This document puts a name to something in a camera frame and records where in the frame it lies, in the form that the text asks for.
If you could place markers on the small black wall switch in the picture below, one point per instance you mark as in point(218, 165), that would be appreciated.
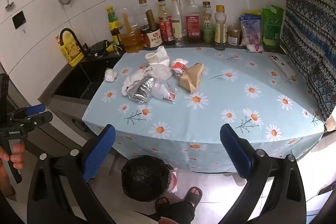
point(19, 19)

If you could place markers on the bin with black bag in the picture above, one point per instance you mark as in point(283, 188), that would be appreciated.
point(144, 178)

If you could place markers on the person's foot in slipper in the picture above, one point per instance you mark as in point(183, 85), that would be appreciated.
point(193, 193)
point(162, 204)

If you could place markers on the light blue daisy tablecloth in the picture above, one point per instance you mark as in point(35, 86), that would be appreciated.
point(223, 98)

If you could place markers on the clear bottle gold cap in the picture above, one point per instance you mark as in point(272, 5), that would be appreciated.
point(143, 10)

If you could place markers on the clear bag of white powder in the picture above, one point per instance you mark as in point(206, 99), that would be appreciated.
point(250, 31)

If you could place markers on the green pouch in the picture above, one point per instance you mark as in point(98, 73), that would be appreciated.
point(273, 27)

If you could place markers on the clear liquid bottle yellow cap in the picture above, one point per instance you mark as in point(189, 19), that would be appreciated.
point(179, 27)

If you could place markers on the green oil bottle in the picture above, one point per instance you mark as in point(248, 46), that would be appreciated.
point(207, 27)

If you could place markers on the small white packet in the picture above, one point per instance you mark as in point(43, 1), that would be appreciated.
point(256, 48)

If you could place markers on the crushed white paper cup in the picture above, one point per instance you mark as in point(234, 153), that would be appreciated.
point(158, 57)

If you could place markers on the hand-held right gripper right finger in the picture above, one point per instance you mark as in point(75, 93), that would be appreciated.
point(235, 151)

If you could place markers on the black sink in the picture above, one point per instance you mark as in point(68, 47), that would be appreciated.
point(78, 82)

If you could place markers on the dark soy sauce bottle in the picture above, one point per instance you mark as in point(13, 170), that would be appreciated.
point(152, 39)

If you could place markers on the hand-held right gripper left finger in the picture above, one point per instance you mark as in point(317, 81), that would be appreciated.
point(99, 151)

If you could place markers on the yellow detergent bottle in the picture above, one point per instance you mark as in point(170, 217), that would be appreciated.
point(71, 49)

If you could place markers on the clear wrapper with red label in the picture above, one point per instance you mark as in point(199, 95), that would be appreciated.
point(164, 91)

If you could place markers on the blue patterned curtain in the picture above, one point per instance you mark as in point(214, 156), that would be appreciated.
point(309, 29)

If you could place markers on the red label dark bottle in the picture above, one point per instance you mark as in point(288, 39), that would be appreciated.
point(164, 27)

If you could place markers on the cooking oil jug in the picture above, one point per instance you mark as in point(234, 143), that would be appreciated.
point(132, 41)

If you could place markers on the person's left hand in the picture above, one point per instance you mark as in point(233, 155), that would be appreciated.
point(17, 155)

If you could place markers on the brown paper bag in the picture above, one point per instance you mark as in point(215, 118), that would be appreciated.
point(191, 77)

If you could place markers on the large bottle red label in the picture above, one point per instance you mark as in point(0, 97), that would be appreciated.
point(193, 24)

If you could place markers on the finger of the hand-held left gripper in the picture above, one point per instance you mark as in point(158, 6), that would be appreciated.
point(35, 109)
point(40, 119)

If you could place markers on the crumpled white tissue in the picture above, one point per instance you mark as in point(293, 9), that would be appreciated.
point(110, 75)

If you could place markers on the black faucet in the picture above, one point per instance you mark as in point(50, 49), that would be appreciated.
point(77, 39)

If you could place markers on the crumpled red white wrapper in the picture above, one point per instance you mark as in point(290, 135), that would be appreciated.
point(179, 67)

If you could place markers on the silver foil bag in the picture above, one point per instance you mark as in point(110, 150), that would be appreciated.
point(141, 91)

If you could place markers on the white smartphone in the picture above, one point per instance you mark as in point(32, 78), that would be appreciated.
point(282, 65)

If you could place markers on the small glass jar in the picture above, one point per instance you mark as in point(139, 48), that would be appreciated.
point(233, 36)

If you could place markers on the white towel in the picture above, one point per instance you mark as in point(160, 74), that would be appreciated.
point(135, 77)

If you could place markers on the person's dark trouser leg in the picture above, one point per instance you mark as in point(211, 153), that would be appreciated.
point(178, 213)

